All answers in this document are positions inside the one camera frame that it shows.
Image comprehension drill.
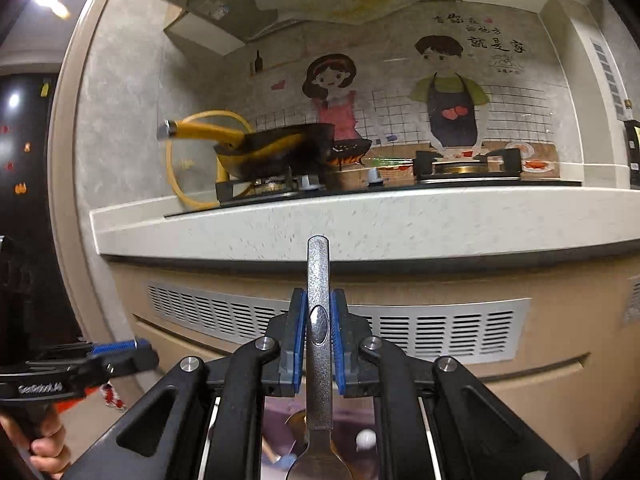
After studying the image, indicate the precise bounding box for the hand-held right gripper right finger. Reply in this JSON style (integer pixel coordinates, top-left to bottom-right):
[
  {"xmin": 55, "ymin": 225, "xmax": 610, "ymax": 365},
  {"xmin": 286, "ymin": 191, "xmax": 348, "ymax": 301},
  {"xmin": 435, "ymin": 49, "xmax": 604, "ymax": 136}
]
[{"xmin": 331, "ymin": 287, "xmax": 582, "ymax": 480}]

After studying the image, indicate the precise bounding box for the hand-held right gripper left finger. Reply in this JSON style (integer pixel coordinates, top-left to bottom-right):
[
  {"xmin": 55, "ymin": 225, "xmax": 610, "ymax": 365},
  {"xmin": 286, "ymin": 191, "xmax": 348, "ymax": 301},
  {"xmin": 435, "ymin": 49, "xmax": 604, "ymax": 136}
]
[{"xmin": 62, "ymin": 287, "xmax": 307, "ymax": 480}]

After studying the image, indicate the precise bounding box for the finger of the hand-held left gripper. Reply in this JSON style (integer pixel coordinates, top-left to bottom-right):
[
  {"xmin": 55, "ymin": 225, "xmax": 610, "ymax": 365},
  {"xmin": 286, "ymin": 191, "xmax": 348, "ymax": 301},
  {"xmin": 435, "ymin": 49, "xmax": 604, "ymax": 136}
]
[{"xmin": 30, "ymin": 338, "xmax": 161, "ymax": 386}]

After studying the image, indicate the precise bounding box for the flat-handled metal spoon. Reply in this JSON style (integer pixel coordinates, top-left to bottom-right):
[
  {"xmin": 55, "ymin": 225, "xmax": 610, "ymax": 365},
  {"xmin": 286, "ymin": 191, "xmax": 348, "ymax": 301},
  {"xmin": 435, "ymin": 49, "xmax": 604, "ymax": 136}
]
[{"xmin": 285, "ymin": 235, "xmax": 353, "ymax": 480}]

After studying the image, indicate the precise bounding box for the maroon plastic utensil container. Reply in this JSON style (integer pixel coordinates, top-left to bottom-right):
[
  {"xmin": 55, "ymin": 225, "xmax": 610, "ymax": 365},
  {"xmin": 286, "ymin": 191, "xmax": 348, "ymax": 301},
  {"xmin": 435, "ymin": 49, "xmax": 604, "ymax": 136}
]
[{"xmin": 262, "ymin": 395, "xmax": 381, "ymax": 480}]

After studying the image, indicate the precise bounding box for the person's left hand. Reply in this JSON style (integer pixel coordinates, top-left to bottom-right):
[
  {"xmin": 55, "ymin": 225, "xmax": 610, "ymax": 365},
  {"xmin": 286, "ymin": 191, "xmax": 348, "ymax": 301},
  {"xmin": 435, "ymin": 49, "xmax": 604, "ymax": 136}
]
[{"xmin": 0, "ymin": 402, "xmax": 73, "ymax": 480}]

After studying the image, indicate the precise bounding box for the red patterned cloth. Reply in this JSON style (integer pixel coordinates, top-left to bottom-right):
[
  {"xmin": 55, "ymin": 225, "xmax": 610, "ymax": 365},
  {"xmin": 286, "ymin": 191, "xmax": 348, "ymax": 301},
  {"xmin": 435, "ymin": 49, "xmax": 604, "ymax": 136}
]
[{"xmin": 97, "ymin": 382, "xmax": 126, "ymax": 413}]

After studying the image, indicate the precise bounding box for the long grey vent grille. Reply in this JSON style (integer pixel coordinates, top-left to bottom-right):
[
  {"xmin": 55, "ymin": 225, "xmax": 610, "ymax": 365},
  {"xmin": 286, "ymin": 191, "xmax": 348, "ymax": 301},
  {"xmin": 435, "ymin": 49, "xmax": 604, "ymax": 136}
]
[{"xmin": 147, "ymin": 282, "xmax": 532, "ymax": 361}]

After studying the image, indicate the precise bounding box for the white kitchen countertop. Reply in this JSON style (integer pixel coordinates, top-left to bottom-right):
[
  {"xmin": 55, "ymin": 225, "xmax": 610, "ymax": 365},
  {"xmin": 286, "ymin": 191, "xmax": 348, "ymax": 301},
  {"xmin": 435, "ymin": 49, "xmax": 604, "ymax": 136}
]
[{"xmin": 90, "ymin": 185, "xmax": 640, "ymax": 266}]

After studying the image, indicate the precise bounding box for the black stove burner grate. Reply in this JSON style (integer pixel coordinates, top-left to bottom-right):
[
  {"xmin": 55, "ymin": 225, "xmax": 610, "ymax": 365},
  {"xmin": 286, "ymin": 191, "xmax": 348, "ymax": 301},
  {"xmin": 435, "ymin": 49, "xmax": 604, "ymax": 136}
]
[
  {"xmin": 412, "ymin": 149, "xmax": 523, "ymax": 181},
  {"xmin": 215, "ymin": 172, "xmax": 326, "ymax": 206}
]

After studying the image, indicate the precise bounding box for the black glass gas stove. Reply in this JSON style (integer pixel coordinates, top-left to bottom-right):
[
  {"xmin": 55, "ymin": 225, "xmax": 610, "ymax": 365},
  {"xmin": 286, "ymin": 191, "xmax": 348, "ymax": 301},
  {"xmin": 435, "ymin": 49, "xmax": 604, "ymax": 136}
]
[{"xmin": 165, "ymin": 150, "xmax": 583, "ymax": 218}]

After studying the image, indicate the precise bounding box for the small grey vent grille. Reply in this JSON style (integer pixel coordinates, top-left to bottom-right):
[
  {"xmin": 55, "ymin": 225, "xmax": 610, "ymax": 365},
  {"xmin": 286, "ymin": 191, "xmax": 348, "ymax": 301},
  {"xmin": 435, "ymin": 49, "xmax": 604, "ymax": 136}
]
[{"xmin": 622, "ymin": 277, "xmax": 640, "ymax": 326}]

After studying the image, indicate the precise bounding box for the range hood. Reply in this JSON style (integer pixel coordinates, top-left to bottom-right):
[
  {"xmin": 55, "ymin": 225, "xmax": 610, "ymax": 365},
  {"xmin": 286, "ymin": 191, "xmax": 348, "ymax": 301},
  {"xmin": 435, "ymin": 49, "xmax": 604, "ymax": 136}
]
[{"xmin": 157, "ymin": 0, "xmax": 466, "ymax": 56}]

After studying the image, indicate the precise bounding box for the yellow gas hose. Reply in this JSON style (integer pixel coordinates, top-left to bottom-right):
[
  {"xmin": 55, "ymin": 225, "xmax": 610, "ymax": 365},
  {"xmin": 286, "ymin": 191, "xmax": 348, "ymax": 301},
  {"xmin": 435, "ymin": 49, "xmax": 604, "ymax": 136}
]
[{"xmin": 167, "ymin": 109, "xmax": 256, "ymax": 211}]

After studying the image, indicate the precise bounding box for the black wok with yellow handle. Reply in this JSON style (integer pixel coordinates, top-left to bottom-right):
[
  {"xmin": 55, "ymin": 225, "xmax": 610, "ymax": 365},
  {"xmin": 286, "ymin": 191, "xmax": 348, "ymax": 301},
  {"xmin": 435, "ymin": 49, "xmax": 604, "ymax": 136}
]
[{"xmin": 157, "ymin": 119, "xmax": 373, "ymax": 181}]

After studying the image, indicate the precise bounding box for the cartoon wall poster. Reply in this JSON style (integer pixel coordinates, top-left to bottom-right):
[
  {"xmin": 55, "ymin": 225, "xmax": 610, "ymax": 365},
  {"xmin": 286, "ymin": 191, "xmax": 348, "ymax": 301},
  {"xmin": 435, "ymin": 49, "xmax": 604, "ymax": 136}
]
[{"xmin": 250, "ymin": 10, "xmax": 558, "ymax": 163}]

